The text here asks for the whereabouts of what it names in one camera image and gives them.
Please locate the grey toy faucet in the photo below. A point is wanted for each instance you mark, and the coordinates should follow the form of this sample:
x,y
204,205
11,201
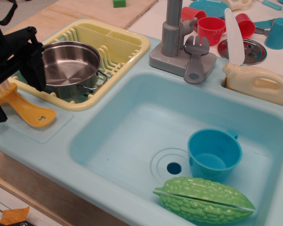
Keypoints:
x,y
170,55

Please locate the blue plastic cup in sink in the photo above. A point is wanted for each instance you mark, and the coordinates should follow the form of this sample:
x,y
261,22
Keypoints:
x,y
214,154

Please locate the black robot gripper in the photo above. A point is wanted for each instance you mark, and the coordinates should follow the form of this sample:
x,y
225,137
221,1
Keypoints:
x,y
21,51

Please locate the wooden board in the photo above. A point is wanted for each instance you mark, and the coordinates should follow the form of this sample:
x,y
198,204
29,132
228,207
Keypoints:
x,y
65,11

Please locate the orange tape piece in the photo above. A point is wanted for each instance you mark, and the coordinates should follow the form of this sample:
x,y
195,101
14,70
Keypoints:
x,y
14,216

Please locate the stainless steel pot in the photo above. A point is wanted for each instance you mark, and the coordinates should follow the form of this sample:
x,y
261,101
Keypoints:
x,y
72,69

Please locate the blue toy utensil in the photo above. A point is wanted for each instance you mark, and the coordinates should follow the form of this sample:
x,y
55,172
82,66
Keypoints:
x,y
264,24

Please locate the blue plastic plate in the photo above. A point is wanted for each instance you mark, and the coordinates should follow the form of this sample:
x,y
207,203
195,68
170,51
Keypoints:
x,y
212,8

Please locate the light blue toy sink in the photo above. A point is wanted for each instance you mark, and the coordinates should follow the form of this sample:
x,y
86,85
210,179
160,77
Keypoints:
x,y
100,166

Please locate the cream detergent bottle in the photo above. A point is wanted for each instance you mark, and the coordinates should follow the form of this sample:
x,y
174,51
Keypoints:
x,y
254,81

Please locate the yellow dish brush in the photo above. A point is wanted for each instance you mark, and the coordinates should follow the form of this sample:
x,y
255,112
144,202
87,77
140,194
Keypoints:
x,y
33,115

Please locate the grey toy fork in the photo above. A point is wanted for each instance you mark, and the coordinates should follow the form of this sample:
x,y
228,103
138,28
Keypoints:
x,y
196,47

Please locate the green block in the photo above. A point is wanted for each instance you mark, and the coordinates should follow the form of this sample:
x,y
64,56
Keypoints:
x,y
119,3

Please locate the red cup front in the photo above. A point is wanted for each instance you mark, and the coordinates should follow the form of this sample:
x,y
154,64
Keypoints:
x,y
212,28

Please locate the blue cup upside down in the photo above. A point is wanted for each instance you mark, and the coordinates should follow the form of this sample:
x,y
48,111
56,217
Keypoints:
x,y
274,40

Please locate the red cup right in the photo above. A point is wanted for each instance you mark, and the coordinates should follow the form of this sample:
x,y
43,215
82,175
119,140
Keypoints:
x,y
246,25

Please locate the cream toy item top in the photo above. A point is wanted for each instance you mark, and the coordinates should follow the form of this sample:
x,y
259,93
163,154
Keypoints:
x,y
238,4

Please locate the red cup behind faucet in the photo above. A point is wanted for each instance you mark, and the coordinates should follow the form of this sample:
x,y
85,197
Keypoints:
x,y
189,14

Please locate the pale yellow dish rack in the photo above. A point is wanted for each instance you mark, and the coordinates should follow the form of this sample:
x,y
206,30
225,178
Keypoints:
x,y
120,50

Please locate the green bitter melon toy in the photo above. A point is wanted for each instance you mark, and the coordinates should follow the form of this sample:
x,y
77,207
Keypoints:
x,y
198,199

